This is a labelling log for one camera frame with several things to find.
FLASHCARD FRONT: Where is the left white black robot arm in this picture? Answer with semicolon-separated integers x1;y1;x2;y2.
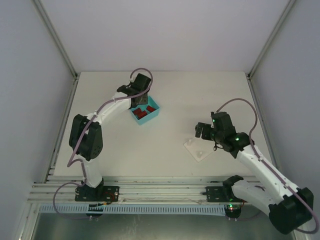
67;68;153;189

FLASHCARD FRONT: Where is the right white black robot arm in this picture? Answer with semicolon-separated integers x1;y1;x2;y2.
195;112;320;235

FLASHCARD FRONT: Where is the red spring in bin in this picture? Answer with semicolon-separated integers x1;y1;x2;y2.
146;105;156;114
132;108;142;115

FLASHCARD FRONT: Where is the teal plastic bin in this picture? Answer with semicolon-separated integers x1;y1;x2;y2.
130;96;160;126

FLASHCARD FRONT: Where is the white peg base plate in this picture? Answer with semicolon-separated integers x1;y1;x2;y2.
183;137;214;163

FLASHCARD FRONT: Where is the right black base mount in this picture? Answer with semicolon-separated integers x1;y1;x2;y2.
202;175;244;203

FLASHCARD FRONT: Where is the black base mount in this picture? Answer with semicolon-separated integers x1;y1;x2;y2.
202;175;244;203
74;184;120;202

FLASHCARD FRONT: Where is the light blue cable duct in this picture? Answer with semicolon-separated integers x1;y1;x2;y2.
39;203;225;217

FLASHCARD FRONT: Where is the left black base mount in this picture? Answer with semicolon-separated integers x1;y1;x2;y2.
74;184;120;202

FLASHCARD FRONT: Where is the aluminium rail frame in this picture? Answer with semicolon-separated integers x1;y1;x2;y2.
27;175;228;205

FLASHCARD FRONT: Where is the right aluminium corner post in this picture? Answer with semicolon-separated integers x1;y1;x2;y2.
246;0;297;81

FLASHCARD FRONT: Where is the aluminium corner post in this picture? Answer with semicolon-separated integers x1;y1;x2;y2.
246;0;297;81
31;0;78;79

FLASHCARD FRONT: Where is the left aluminium corner post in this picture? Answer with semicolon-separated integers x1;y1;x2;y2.
31;0;78;79

